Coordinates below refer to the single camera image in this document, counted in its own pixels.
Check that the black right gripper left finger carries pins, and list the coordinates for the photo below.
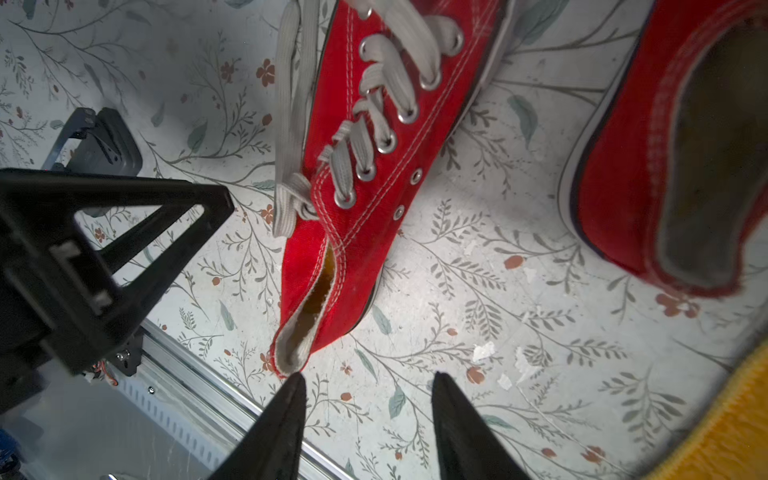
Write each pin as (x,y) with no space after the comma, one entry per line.
(271,449)

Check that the red sneaker one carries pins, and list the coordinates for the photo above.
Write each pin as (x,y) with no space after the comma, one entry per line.
(364,106)
(668,179)

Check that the yellow insole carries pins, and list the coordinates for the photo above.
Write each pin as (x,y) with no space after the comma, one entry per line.
(730,442)
(309,316)

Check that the grey blue calculator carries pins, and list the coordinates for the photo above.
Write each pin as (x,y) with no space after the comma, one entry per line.
(94,143)

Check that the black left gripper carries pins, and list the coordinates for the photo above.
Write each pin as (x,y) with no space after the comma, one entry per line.
(66,300)

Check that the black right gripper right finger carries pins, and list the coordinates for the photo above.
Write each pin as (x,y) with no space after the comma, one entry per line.
(466,447)

